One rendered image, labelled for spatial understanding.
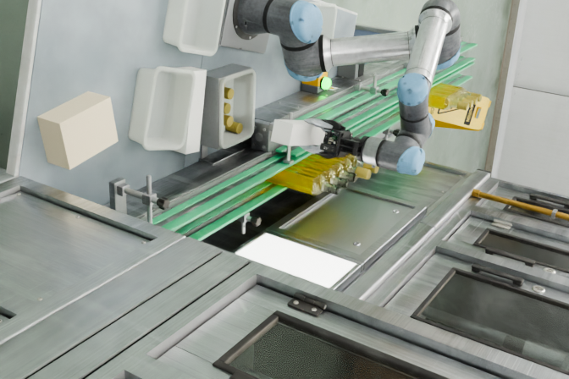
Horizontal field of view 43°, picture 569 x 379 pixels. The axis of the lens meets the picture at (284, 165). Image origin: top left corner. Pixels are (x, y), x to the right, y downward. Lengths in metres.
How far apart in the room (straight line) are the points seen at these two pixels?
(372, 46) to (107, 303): 1.28
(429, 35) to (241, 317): 1.07
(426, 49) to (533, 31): 6.17
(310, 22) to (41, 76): 0.82
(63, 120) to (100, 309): 0.60
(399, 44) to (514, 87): 6.09
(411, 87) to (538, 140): 6.55
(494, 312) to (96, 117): 1.15
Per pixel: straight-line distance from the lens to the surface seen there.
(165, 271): 1.31
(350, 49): 2.22
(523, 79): 8.23
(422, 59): 1.94
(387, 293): 2.00
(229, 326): 1.20
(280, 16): 2.16
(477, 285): 2.15
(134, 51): 1.93
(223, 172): 2.15
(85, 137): 1.75
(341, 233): 2.23
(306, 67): 2.24
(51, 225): 1.53
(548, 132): 8.30
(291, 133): 1.94
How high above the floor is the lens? 2.05
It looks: 29 degrees down
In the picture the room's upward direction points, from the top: 106 degrees clockwise
